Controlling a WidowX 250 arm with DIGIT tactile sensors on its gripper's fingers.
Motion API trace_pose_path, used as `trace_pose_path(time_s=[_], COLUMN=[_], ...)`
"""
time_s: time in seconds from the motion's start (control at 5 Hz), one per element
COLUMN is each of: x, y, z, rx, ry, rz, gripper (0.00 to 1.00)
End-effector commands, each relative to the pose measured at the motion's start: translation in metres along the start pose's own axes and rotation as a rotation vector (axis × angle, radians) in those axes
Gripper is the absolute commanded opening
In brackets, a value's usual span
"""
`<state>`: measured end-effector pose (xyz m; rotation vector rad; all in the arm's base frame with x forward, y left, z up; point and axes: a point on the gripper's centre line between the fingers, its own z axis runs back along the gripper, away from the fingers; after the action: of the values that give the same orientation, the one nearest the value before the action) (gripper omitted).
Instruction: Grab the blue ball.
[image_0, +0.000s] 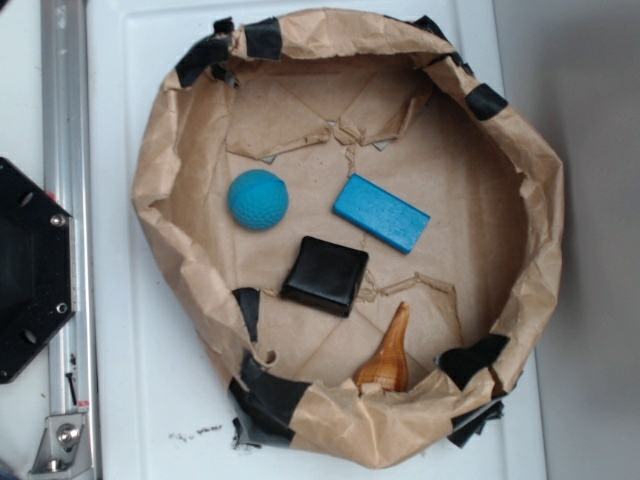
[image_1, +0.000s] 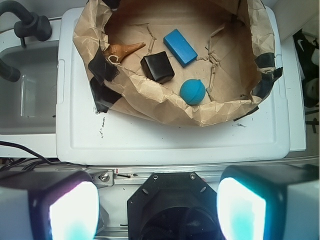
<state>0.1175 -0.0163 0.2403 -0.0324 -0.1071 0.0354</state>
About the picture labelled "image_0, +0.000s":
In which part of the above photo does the brown paper bag bin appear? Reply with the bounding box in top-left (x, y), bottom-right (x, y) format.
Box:
top-left (132, 8), bottom-right (564, 468)

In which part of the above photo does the black square box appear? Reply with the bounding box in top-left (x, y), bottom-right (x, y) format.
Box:
top-left (280, 236), bottom-right (369, 318)

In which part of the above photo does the blue dimpled ball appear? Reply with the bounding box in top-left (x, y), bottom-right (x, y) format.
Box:
top-left (227, 169), bottom-right (289, 231)

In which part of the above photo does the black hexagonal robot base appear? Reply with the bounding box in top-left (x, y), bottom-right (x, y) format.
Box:
top-left (0, 158), bottom-right (74, 384)

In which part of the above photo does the blue wooden block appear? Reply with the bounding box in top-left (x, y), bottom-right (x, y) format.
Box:
top-left (333, 174), bottom-right (430, 254)

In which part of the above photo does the white plastic tray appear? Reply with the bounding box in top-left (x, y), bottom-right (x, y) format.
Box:
top-left (87, 1), bottom-right (546, 479)

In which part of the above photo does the brown spiral seashell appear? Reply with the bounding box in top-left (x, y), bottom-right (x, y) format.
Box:
top-left (353, 302), bottom-right (410, 392)

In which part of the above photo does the metal corner bracket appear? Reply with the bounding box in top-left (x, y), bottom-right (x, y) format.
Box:
top-left (28, 413), bottom-right (92, 479)

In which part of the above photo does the aluminium extrusion rail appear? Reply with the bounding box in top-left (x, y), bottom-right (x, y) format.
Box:
top-left (41, 1), bottom-right (102, 479)

